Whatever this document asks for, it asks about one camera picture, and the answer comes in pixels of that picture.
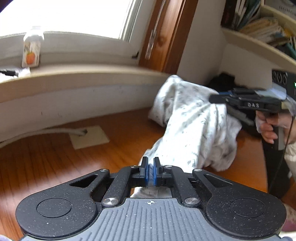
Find white floor outlet plate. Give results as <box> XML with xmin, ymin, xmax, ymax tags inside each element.
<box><xmin>69</xmin><ymin>126</ymin><xmax>110</xmax><ymax>150</ymax></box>

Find beige window sill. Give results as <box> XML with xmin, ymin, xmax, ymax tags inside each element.
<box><xmin>1</xmin><ymin>64</ymin><xmax>170</xmax><ymax>103</ymax></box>

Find black electronic device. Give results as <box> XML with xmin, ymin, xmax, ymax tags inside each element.
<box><xmin>272</xmin><ymin>69</ymin><xmax>295</xmax><ymax>99</ymax></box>

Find white cable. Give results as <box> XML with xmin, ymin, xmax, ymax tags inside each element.
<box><xmin>0</xmin><ymin>127</ymin><xmax>88</xmax><ymax>149</ymax></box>

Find person's right hand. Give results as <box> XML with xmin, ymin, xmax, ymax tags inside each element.
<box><xmin>256</xmin><ymin>111</ymin><xmax>295</xmax><ymax>144</ymax></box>

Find cream wall shelf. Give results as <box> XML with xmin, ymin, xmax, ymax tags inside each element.
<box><xmin>221</xmin><ymin>1</ymin><xmax>295</xmax><ymax>73</ymax></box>

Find brown wooden window frame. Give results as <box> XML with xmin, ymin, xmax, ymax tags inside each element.
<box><xmin>138</xmin><ymin>0</ymin><xmax>198</xmax><ymax>74</ymax></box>

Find orange label bottle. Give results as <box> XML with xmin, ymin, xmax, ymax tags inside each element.
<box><xmin>21</xmin><ymin>33</ymin><xmax>44</xmax><ymax>68</ymax></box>

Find black cable on sill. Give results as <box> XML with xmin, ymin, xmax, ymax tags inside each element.
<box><xmin>0</xmin><ymin>69</ymin><xmax>19</xmax><ymax>77</ymax></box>

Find row of books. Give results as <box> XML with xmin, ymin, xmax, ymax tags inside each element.
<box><xmin>221</xmin><ymin>1</ymin><xmax>295</xmax><ymax>59</ymax></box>

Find white patterned garment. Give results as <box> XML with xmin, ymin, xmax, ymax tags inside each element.
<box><xmin>129</xmin><ymin>74</ymin><xmax>243</xmax><ymax>199</ymax></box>

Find black clothing pile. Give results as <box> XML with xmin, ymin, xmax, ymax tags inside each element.
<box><xmin>206</xmin><ymin>72</ymin><xmax>236</xmax><ymax>92</ymax></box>

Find papers on sill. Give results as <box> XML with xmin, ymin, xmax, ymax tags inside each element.
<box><xmin>0</xmin><ymin>67</ymin><xmax>31</xmax><ymax>82</ymax></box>

